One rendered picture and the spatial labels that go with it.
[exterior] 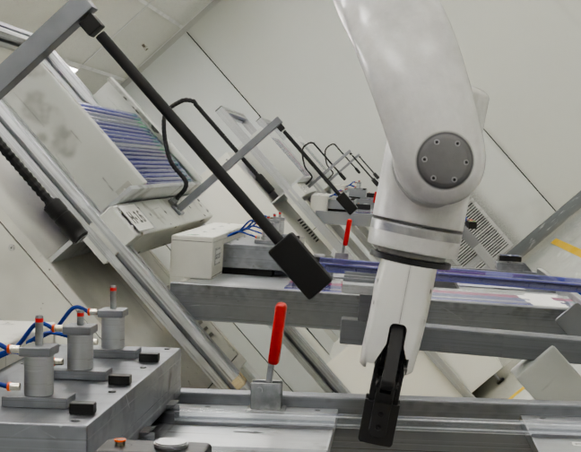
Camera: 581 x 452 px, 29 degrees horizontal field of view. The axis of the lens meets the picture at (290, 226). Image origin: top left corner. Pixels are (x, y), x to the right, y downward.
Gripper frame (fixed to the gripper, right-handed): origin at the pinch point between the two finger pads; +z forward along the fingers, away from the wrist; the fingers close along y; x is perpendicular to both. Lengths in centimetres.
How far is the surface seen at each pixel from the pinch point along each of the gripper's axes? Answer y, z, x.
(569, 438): 1.3, -2.1, 17.1
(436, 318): -85, 0, 8
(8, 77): 26.0, -24.3, -30.8
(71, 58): -599, -54, -220
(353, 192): -617, -3, -28
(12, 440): 28.0, 0.5, -25.4
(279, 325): -5.2, -5.9, -11.1
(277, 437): 4.7, 2.4, -8.7
